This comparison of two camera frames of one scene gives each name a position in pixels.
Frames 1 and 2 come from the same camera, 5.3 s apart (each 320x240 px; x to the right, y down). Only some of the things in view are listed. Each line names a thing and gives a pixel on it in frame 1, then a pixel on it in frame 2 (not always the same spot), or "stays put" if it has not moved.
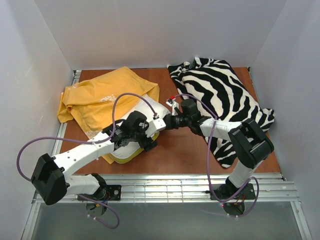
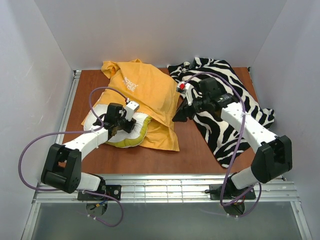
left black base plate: [109, 192] stays put
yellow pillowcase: [98, 104] to [153, 91]
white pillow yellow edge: [150, 108] to [126, 139]
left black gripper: [148, 144] to [128, 124]
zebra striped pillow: [220, 94] stays put
